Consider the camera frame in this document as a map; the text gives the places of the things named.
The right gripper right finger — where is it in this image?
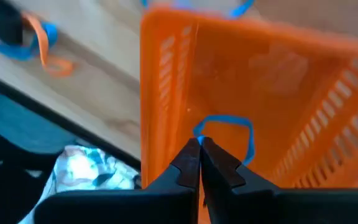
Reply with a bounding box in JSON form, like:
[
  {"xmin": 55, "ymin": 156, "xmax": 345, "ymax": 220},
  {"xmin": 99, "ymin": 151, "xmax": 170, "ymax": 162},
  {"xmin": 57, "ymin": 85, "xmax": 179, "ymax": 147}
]
[{"xmin": 200, "ymin": 136, "xmax": 358, "ymax": 224}]

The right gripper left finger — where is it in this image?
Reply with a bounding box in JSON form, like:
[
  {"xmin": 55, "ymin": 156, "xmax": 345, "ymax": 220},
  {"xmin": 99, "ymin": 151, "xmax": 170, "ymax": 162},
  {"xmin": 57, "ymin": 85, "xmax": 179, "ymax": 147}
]
[{"xmin": 34, "ymin": 138, "xmax": 201, "ymax": 224}]

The blue rubber band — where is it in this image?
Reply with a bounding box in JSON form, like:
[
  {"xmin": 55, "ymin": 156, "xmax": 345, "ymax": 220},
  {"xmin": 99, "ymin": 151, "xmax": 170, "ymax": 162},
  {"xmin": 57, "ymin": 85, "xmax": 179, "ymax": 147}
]
[
  {"xmin": 140, "ymin": 0, "xmax": 256, "ymax": 18},
  {"xmin": 193, "ymin": 114, "xmax": 256, "ymax": 166}
]

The orange rubber band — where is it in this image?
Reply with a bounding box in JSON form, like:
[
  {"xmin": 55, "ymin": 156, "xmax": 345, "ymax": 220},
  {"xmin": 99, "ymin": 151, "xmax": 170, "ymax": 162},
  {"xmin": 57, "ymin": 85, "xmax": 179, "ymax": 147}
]
[{"xmin": 22, "ymin": 12, "xmax": 75, "ymax": 78}]

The black rubber band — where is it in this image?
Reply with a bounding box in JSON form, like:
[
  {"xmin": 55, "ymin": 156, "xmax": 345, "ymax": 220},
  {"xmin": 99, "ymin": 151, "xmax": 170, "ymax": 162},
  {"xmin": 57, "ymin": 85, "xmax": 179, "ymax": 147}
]
[{"xmin": 0, "ymin": 0, "xmax": 23, "ymax": 46}]

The white crumpled plastic bag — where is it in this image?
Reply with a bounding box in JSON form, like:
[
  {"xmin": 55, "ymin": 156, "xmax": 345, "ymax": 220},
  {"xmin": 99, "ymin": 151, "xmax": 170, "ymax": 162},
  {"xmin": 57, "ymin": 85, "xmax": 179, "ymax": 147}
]
[{"xmin": 19, "ymin": 144, "xmax": 142, "ymax": 224}]

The orange plastic basket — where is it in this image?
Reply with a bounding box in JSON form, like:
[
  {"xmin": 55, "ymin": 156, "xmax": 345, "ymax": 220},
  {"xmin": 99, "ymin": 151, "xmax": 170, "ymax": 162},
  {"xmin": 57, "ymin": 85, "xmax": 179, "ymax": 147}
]
[{"xmin": 139, "ymin": 6, "xmax": 358, "ymax": 224}]

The blue and orange band right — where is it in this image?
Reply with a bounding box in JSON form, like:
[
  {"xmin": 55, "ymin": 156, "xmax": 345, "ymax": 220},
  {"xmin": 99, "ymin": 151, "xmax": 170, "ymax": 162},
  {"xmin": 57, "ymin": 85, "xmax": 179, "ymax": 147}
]
[{"xmin": 0, "ymin": 21, "xmax": 59, "ymax": 62}]

